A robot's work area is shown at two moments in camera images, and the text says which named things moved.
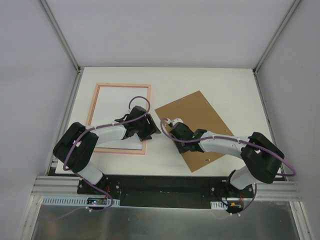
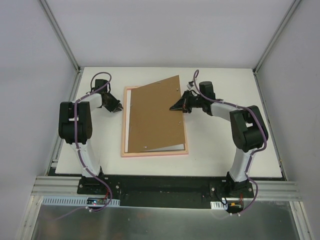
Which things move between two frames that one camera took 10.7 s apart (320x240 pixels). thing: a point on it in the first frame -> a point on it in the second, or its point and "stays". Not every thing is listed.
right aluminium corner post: x=294 y=6 stays
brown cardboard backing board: x=196 y=112 -> x=152 y=124
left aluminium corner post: x=59 y=35 stays
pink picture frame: x=91 y=112 -> x=124 y=154
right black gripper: x=178 y=138 -> x=186 y=102
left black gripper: x=149 y=127 -> x=111 y=103
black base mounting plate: x=165 y=191 stays
